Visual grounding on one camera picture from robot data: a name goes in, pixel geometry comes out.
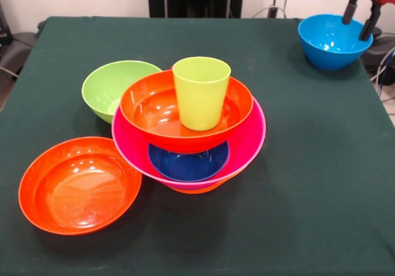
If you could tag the large orange bowl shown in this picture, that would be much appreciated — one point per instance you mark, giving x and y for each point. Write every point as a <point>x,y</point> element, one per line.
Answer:
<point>192,190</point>

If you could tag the light green cup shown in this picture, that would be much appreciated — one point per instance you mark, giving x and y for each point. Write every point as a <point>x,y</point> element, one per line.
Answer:
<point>200,100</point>

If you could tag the small dark blue bowl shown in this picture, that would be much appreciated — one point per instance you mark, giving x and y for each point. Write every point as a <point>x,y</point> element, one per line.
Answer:
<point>188,166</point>

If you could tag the green bowl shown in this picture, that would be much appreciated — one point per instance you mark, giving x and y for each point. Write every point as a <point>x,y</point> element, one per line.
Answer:
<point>102,90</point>

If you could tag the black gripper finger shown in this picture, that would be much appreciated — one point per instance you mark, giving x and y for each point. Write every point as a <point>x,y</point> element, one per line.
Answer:
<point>351,5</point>
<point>368,23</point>

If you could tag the large pink bowl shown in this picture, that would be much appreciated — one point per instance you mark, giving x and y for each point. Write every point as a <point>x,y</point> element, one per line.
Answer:
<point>250,134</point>

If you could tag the red-orange bowl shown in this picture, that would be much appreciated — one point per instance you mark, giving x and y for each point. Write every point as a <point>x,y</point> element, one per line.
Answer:
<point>80,186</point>
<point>148,109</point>

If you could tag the dark green table cloth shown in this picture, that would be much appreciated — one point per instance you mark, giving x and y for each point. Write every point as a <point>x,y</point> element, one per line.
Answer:
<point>308,195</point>

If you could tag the light blue bowl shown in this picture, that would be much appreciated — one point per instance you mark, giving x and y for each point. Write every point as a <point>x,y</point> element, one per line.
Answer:
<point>324,41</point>

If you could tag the black pedestal foot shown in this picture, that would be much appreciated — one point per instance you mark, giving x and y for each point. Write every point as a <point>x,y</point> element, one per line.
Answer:
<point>381,50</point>
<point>15,50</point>

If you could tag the black equipment box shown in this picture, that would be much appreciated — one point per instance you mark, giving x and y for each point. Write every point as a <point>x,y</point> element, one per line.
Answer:
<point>3,26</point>

